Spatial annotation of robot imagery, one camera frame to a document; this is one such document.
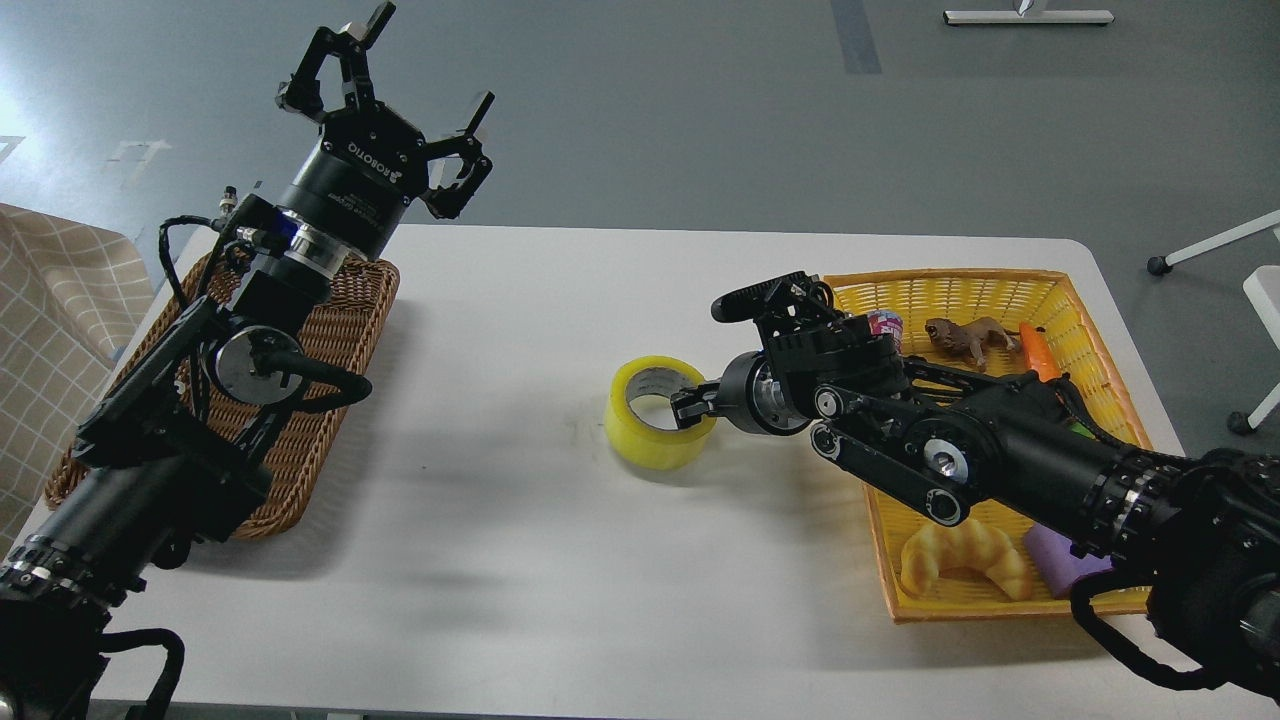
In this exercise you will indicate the small soda can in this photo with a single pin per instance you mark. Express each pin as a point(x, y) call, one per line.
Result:
point(885, 323)

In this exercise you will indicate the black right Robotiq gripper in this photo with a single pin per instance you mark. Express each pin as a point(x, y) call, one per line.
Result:
point(747, 395)

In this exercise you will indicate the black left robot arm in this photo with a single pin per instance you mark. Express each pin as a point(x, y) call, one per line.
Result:
point(176, 452)

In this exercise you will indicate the white chair base leg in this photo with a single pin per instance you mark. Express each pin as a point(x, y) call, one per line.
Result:
point(1262, 289)

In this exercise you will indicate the brown toy lion figure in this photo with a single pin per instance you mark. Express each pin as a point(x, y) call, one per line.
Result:
point(970, 340)

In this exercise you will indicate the beige checkered cloth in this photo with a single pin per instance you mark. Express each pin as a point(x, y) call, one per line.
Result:
point(72, 296)

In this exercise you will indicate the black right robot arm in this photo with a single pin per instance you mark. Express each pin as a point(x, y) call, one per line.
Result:
point(1191, 600)

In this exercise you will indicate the orange toy carrot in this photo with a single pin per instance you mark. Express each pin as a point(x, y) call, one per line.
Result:
point(1037, 353)

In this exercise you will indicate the white bar floor fixture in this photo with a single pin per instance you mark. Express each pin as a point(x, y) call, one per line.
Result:
point(1028, 13)

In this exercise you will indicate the toy croissant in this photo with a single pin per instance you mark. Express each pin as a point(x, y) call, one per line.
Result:
point(971, 545)

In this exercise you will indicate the yellow plastic basket tray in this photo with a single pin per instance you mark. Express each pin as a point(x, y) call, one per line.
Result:
point(1042, 298)

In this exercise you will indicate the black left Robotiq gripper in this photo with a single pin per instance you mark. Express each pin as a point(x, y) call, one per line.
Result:
point(369, 162)

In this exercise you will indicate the yellow tape roll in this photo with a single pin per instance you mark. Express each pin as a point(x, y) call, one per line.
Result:
point(636, 440)

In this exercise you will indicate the purple foam block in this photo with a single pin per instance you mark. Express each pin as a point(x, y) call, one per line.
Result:
point(1058, 567)

